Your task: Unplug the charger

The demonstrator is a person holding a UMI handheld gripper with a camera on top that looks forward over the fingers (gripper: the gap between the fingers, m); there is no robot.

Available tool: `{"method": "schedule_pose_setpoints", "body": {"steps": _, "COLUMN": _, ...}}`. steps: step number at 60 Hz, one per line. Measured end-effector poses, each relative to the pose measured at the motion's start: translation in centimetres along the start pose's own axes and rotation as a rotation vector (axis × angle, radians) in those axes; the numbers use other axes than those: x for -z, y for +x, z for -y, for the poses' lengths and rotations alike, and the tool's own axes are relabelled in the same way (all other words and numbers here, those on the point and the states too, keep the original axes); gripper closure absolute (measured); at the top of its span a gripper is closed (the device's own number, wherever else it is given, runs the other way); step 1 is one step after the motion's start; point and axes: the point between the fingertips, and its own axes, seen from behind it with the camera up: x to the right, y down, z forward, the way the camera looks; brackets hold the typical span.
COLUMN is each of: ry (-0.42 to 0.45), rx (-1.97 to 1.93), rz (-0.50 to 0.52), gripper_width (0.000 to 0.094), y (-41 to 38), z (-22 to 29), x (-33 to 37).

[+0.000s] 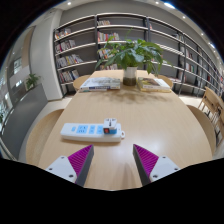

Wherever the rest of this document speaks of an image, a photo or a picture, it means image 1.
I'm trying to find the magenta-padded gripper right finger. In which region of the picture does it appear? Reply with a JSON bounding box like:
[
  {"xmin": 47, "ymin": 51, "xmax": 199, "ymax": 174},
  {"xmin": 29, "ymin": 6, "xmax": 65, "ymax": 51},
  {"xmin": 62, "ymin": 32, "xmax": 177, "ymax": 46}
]
[{"xmin": 132, "ymin": 143, "xmax": 181, "ymax": 187}]

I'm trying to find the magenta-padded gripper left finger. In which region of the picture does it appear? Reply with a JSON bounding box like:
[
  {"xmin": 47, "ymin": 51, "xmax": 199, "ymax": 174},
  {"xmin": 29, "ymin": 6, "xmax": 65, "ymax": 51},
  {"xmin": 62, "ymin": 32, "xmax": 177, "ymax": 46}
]
[{"xmin": 45, "ymin": 144, "xmax": 95, "ymax": 188}]

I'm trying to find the white power strip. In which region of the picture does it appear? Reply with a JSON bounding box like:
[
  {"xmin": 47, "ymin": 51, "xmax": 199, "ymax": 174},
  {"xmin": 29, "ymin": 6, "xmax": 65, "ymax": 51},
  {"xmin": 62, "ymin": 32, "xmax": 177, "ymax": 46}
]
[{"xmin": 59, "ymin": 122, "xmax": 126, "ymax": 144}]

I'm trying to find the light wooden round-back chair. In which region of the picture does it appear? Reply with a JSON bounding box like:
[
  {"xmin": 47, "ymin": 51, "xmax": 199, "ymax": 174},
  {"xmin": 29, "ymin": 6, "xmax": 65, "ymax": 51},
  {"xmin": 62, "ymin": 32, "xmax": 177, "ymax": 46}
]
[
  {"xmin": 25, "ymin": 108, "xmax": 65, "ymax": 167},
  {"xmin": 156, "ymin": 74, "xmax": 174, "ymax": 89},
  {"xmin": 72, "ymin": 74, "xmax": 93, "ymax": 92},
  {"xmin": 186, "ymin": 104, "xmax": 218, "ymax": 156}
]

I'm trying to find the group of wooden slatted chairs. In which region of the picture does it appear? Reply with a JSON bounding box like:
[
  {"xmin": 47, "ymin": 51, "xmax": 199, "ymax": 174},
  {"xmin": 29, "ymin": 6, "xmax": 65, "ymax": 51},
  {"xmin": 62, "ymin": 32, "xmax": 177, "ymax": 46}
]
[{"xmin": 197, "ymin": 86, "xmax": 224, "ymax": 148}]

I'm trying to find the yellow-edged book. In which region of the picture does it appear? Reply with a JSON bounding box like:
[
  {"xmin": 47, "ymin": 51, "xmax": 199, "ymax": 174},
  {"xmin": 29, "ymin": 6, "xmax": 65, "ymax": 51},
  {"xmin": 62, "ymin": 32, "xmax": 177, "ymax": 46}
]
[{"xmin": 136, "ymin": 77, "xmax": 172, "ymax": 94}]

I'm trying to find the white-covered book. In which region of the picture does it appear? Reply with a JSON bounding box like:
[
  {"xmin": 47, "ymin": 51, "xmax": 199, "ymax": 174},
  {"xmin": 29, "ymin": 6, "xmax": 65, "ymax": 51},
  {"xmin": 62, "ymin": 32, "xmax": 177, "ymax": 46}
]
[{"xmin": 79, "ymin": 77, "xmax": 122, "ymax": 93}]

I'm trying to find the small leafy background plant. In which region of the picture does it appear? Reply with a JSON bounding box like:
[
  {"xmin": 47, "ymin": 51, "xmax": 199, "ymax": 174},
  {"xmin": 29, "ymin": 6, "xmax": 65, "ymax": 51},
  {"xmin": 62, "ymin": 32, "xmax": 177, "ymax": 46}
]
[{"xmin": 24, "ymin": 73, "xmax": 43, "ymax": 91}]

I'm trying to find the green potted plant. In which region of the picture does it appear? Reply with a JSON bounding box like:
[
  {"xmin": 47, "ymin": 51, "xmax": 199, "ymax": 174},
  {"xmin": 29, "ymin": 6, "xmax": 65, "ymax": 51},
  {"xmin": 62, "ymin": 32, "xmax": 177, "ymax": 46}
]
[{"xmin": 94, "ymin": 31, "xmax": 168, "ymax": 87}]

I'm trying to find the grey bookshelf unit with books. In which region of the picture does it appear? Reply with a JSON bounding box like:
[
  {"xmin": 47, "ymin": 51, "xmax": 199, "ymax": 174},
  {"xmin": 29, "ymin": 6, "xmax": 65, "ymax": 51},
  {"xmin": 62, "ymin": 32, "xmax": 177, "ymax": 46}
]
[{"xmin": 52, "ymin": 12, "xmax": 224, "ymax": 98}]

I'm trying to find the group of ceiling lights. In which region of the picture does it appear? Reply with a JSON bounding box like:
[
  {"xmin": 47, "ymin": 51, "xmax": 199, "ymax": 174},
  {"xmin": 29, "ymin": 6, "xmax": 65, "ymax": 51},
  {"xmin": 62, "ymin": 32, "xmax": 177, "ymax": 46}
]
[{"xmin": 66, "ymin": 0, "xmax": 218, "ymax": 49}]

